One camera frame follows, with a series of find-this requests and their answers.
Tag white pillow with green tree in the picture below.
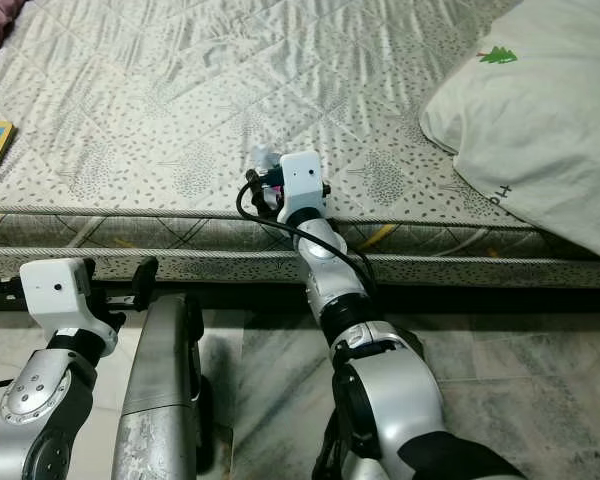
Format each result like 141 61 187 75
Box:
418 0 600 266

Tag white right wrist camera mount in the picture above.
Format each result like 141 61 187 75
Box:
278 152 331 223

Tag quilted grey patterned mattress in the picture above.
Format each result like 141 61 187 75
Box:
0 0 600 291

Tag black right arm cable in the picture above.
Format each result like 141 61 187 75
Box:
236 172 381 296

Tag white wrapper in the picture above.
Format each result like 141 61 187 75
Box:
248 145 286 173

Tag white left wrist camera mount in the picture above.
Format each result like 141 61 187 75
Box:
20 258 126 353

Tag silver robot left leg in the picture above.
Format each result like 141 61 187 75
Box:
115 295 206 480

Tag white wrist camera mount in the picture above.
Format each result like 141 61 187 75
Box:
20 258 126 353
278 152 331 223

